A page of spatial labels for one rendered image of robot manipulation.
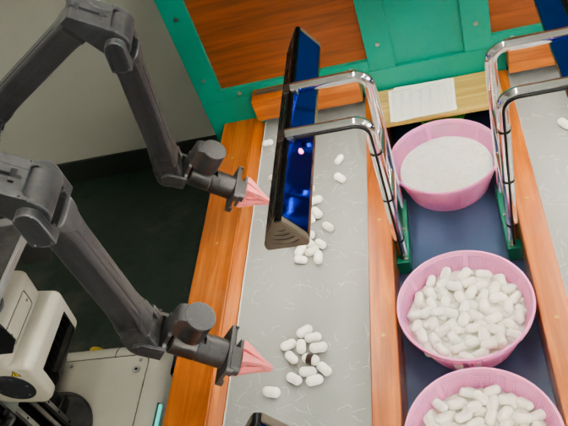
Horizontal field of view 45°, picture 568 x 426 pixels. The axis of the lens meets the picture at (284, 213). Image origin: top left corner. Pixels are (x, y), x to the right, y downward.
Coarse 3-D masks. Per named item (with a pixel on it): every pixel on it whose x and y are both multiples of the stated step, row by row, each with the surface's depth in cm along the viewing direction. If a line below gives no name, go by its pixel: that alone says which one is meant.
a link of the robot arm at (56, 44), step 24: (72, 0) 124; (96, 0) 127; (72, 24) 122; (96, 24) 123; (120, 24) 126; (48, 48) 128; (72, 48) 128; (96, 48) 127; (24, 72) 132; (48, 72) 132; (0, 96) 136; (24, 96) 136; (0, 120) 140
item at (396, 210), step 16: (304, 80) 141; (320, 80) 140; (336, 80) 139; (352, 80) 139; (368, 80) 138; (368, 96) 141; (288, 128) 131; (304, 128) 130; (320, 128) 129; (336, 128) 129; (352, 128) 128; (368, 128) 128; (384, 128) 147; (368, 144) 132; (384, 144) 144; (384, 160) 135; (384, 176) 137; (384, 192) 140; (400, 192) 161; (400, 208) 164; (400, 224) 147; (400, 240) 150; (400, 256) 154; (400, 272) 156
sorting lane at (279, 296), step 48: (336, 144) 184; (336, 192) 171; (336, 240) 160; (288, 288) 154; (336, 288) 150; (240, 336) 149; (288, 336) 145; (336, 336) 142; (240, 384) 140; (288, 384) 137; (336, 384) 134
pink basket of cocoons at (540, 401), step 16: (480, 368) 124; (432, 384) 125; (448, 384) 126; (464, 384) 126; (480, 384) 126; (496, 384) 125; (512, 384) 123; (528, 384) 120; (416, 400) 124; (432, 400) 126; (528, 400) 121; (544, 400) 117; (416, 416) 123; (560, 416) 114
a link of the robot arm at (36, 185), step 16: (0, 160) 95; (16, 160) 96; (32, 160) 97; (0, 176) 94; (16, 176) 95; (32, 176) 96; (48, 176) 97; (0, 192) 92; (16, 192) 93; (32, 192) 94; (48, 192) 96; (0, 208) 94; (16, 208) 94; (48, 208) 95
